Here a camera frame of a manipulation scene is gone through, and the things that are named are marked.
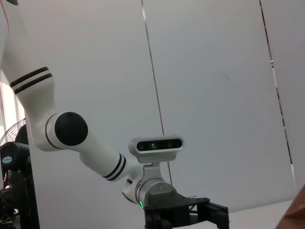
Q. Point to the black device with blue sticker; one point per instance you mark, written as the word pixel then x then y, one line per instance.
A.
pixel 14 155

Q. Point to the black vertical stand post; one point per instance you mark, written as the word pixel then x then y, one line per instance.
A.
pixel 29 190

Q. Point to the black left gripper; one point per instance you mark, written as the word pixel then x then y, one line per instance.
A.
pixel 166 205

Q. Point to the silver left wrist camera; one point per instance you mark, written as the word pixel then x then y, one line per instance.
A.
pixel 155 146

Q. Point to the khaki canvas food bag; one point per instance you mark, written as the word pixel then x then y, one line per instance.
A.
pixel 295 214

